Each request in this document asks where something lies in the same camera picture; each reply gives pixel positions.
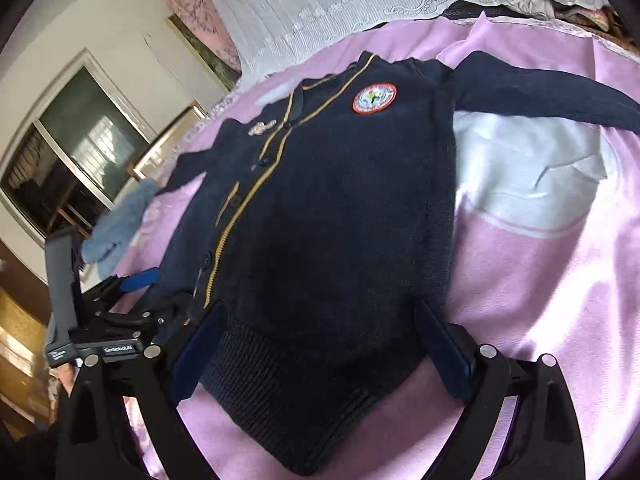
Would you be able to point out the navy knit cardigan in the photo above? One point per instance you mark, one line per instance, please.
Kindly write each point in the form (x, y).
(324, 225)

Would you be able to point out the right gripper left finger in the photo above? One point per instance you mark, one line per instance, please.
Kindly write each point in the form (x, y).
(97, 441)

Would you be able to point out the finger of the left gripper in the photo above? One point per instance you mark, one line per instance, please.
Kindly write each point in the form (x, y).
(171, 314)
(140, 280)

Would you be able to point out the window with metal frame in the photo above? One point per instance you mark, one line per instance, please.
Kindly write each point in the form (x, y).
(72, 153)

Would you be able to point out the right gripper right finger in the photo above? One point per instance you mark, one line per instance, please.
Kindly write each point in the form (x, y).
(543, 440)

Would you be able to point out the blue fluffy cloth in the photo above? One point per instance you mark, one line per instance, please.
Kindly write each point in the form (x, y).
(114, 231)

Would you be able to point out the pink bed sheet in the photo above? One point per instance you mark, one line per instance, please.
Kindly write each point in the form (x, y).
(546, 260)

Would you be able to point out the pink floral pillow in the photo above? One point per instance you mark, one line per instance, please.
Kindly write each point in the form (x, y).
(203, 20)

